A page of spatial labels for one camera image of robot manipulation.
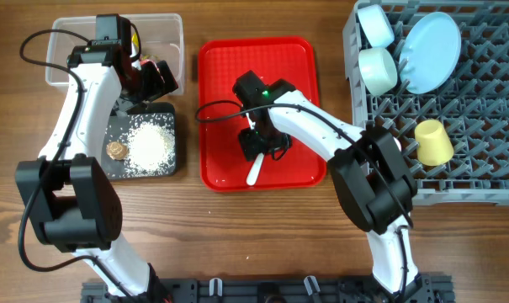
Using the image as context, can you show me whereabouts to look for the white plastic spoon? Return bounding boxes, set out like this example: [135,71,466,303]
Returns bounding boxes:
[246,153,264,186]

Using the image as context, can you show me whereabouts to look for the yellow snack wrapper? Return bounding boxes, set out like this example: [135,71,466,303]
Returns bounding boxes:
[131,34,140,55]

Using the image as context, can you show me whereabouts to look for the white rice grains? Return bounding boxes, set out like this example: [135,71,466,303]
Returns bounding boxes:
[119,113,176,178]

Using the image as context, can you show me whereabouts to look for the brown food ball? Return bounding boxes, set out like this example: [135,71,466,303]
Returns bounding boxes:
[105,141,129,161]

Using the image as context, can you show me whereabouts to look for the green bowl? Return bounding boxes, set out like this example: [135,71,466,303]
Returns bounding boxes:
[358,47,398,97]

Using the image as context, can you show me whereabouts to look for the blue bowl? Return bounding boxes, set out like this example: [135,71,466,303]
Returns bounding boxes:
[357,4,395,48]

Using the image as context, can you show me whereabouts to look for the yellow cup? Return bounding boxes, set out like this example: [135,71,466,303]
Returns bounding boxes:
[414,120,454,167]

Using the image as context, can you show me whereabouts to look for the light blue plate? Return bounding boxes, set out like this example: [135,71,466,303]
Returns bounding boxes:
[399,12,462,94]

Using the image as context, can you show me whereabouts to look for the red snack wrapper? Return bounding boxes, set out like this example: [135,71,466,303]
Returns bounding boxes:
[139,59,157,69]

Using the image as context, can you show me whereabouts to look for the pink cup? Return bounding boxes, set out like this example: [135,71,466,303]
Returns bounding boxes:
[393,137,402,152]

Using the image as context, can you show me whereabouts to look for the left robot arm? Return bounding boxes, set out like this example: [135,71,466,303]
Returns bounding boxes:
[15,40,173,302]

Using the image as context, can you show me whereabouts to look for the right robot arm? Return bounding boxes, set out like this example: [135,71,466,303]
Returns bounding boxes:
[232,72,418,301]

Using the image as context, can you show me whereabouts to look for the black waste tray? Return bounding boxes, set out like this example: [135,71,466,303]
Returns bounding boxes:
[101,103,178,180]

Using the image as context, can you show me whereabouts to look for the grey dishwasher rack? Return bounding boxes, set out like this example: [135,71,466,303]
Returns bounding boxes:
[342,1,509,206]

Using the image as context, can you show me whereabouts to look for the clear plastic bin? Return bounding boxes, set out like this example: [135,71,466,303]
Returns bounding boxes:
[46,13,185,96]

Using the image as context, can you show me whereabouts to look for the red plastic tray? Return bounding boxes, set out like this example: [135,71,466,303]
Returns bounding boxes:
[198,37,326,192]

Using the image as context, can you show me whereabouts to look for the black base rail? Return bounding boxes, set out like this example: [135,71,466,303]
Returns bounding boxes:
[80,275,455,303]

